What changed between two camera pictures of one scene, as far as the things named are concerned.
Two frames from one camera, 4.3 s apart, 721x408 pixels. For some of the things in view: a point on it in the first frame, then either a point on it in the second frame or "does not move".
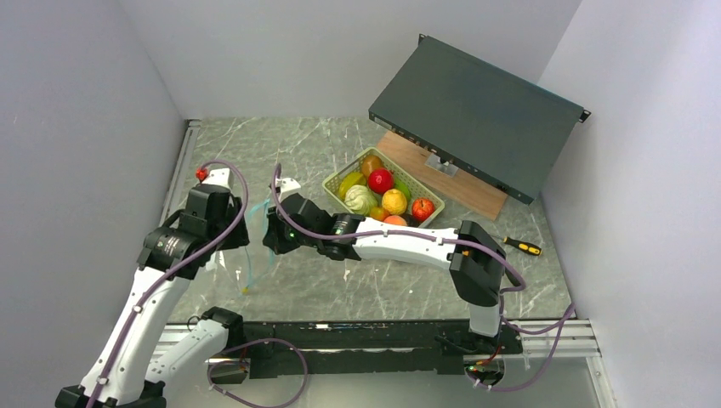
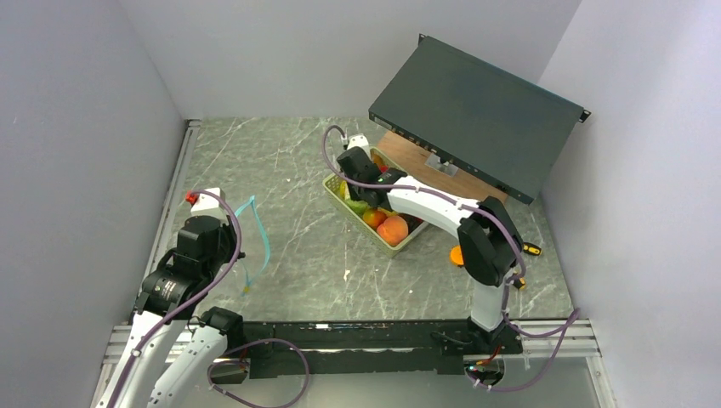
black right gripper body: (284, 240) to (356, 191)
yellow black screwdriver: (523, 246) does not move
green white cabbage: (360, 200) does not move
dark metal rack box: (504, 128) does not move
